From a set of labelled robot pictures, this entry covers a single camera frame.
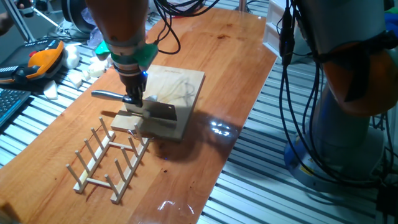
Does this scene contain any wooden peg dish rack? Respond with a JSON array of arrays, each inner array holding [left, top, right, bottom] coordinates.
[[65, 116, 150, 205]]

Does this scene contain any white plastic box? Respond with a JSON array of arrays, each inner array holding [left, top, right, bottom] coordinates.
[[262, 0, 312, 65]]

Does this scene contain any light wooden cutting board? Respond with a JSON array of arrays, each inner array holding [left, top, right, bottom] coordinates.
[[111, 64, 206, 141]]

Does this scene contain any thin grey metal rod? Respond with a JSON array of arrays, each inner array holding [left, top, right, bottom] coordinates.
[[24, 2, 60, 30]]

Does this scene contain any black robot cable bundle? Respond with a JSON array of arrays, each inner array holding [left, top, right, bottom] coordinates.
[[278, 0, 398, 189]]

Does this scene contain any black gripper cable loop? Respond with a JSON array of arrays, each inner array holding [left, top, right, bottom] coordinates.
[[152, 0, 218, 55]]

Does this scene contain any steel cleaver knife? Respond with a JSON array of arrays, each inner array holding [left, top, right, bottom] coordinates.
[[91, 90, 178, 123]]

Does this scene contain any black round object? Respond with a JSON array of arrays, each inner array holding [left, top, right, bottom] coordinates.
[[61, 0, 96, 34]]

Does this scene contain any black computer keyboard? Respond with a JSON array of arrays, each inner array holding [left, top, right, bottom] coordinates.
[[0, 88, 32, 128]]

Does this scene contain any large varnished wooden board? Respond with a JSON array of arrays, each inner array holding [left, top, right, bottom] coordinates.
[[0, 6, 277, 224]]

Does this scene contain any orange black teach pendant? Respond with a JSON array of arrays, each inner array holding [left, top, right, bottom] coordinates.
[[0, 37, 65, 86]]

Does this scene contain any large white radish chunk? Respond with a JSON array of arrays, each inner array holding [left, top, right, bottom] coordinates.
[[62, 45, 81, 70]]

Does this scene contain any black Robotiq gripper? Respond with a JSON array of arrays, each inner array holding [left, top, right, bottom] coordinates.
[[120, 72, 149, 108]]

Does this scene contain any grey metal stand leg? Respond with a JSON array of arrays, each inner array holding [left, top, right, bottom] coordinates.
[[1, 0, 37, 43]]

